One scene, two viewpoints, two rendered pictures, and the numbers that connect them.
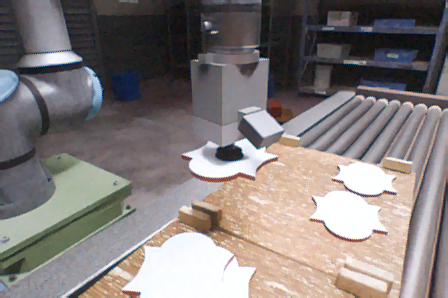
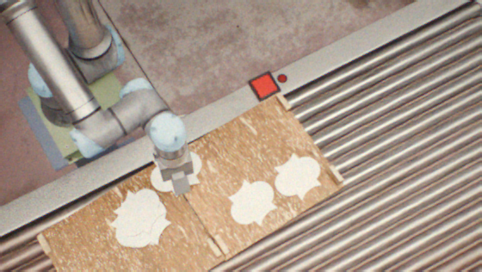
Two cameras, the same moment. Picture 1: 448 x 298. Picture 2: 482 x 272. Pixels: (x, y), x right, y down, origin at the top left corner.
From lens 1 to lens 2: 1.29 m
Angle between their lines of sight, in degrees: 51
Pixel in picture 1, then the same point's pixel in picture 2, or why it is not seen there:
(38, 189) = not seen: hidden behind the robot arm
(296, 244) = (207, 211)
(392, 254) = (250, 238)
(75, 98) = (105, 68)
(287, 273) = (190, 225)
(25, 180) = not seen: hidden behind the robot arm
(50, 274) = (88, 173)
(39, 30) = (82, 40)
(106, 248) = (115, 165)
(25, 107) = not seen: hidden behind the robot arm
